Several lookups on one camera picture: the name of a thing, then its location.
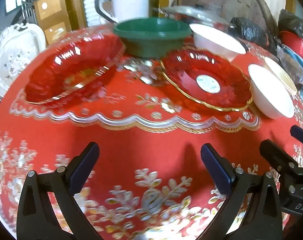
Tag metal stair railing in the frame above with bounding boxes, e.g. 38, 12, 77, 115
20, 1, 37, 24

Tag clear bag with blue item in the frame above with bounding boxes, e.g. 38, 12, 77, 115
276, 44, 303, 85

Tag red floral tablecloth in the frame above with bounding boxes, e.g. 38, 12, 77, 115
0, 25, 303, 240

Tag white ornate chair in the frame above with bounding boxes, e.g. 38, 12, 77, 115
0, 22, 47, 98

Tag white bowl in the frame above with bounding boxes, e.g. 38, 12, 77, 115
248, 64, 295, 119
191, 23, 246, 62

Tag clear red glass plate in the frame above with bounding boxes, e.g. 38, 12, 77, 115
24, 34, 124, 105

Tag green plastic bowl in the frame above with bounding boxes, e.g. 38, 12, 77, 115
113, 17, 193, 58

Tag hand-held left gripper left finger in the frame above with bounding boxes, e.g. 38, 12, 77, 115
16, 142, 103, 240

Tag beige bowl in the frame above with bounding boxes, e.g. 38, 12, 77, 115
263, 56, 298, 95

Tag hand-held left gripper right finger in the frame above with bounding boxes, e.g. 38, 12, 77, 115
200, 143, 283, 240

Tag white electric kettle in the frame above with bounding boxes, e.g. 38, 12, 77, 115
95, 0, 150, 24

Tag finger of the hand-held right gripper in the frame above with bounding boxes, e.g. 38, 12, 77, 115
290, 125, 303, 148
260, 139, 300, 173

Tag red gold-rimmed plate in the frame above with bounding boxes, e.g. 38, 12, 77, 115
160, 46, 253, 112

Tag glass pot lid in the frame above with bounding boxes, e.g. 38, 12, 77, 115
154, 5, 235, 28

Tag white ribbed panel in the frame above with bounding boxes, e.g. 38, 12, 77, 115
83, 0, 102, 25

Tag black plastic bag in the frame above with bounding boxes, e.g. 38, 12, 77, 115
278, 9, 303, 39
230, 17, 277, 53

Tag red plastic basin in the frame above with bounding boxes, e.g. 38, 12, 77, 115
280, 31, 303, 60

